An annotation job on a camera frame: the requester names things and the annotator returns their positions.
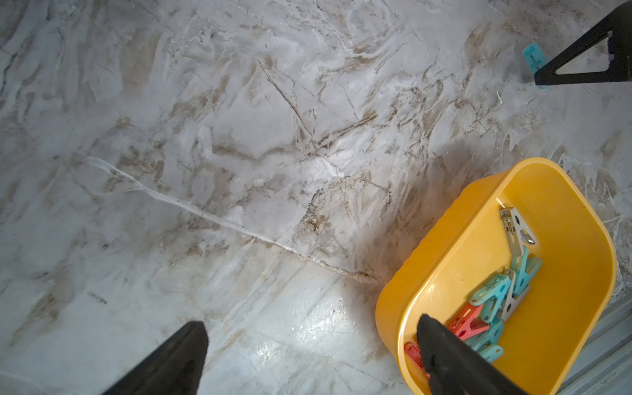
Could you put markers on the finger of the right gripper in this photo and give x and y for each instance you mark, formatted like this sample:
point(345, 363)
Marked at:
point(601, 55)

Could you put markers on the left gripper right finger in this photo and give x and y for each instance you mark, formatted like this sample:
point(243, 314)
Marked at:
point(455, 368)

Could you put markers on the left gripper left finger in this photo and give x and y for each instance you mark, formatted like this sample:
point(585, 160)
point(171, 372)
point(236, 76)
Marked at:
point(175, 367)

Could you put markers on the red clothespin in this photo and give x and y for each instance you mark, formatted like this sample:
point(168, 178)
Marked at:
point(468, 322)
point(413, 352)

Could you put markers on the yellow plastic storage box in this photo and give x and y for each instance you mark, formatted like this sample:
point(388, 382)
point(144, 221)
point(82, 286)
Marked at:
point(468, 246)

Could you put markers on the grey clothespin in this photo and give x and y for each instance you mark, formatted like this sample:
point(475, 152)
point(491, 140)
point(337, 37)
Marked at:
point(517, 231)

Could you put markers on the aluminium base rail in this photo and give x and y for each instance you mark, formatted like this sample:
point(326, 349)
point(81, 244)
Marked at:
point(604, 364)

